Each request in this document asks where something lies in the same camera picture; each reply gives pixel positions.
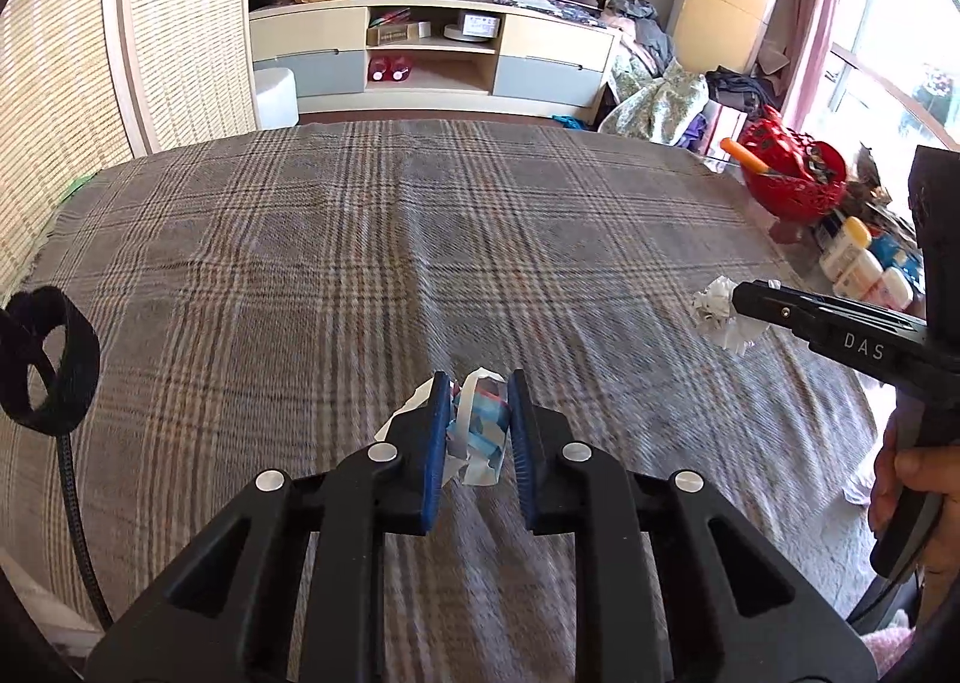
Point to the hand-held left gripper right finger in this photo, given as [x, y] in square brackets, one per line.
[521, 450]

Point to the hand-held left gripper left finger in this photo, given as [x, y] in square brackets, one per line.
[439, 443]

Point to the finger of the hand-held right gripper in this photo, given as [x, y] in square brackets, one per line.
[780, 304]

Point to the blue white wrapper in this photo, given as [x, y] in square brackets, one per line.
[476, 439]

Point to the white striped paper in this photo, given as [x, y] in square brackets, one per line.
[716, 308]

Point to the person's right hand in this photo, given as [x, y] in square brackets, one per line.
[941, 473]

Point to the white bottle with pink label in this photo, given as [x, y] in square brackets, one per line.
[889, 289]

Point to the blue packet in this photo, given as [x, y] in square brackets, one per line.
[892, 252]

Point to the small white bottle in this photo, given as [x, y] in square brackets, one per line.
[859, 276]

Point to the lotion bottle with yellow cap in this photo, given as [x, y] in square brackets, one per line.
[846, 248]

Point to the red plastic basket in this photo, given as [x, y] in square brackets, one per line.
[795, 180]

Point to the white and pink box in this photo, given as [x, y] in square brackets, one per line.
[724, 128]

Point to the grey plaid blanket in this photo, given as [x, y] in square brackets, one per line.
[337, 263]

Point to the dark clothes pile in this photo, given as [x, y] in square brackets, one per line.
[742, 90]

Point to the floral cloth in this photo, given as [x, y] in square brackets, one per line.
[660, 101]

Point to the pink curtain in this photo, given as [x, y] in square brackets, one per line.
[817, 0]

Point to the pile of grey clothes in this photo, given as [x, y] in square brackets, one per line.
[645, 30]

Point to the beige television stand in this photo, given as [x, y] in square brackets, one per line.
[555, 53]

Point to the person's pink clothing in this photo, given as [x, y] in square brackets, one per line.
[889, 644]

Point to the red bottle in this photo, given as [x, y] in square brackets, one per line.
[379, 69]
[400, 69]

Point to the white round stool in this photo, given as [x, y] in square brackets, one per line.
[276, 99]

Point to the flat cardboard box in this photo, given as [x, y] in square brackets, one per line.
[397, 34]

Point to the white round tin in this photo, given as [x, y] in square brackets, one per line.
[469, 32]

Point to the bamboo screen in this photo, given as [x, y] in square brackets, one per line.
[172, 15]

